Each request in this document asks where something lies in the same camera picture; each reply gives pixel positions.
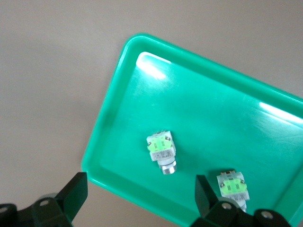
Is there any green push button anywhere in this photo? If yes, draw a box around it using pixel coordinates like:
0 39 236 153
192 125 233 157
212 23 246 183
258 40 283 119
146 131 178 175
216 169 250 213

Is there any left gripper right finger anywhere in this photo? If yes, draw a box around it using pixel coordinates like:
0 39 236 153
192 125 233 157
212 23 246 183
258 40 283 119
194 174 292 227

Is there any green plastic tray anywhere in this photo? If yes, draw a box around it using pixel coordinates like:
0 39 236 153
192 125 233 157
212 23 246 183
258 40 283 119
80 33 303 227

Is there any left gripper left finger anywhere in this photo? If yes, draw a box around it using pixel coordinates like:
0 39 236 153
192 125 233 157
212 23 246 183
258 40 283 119
0 172 89 227

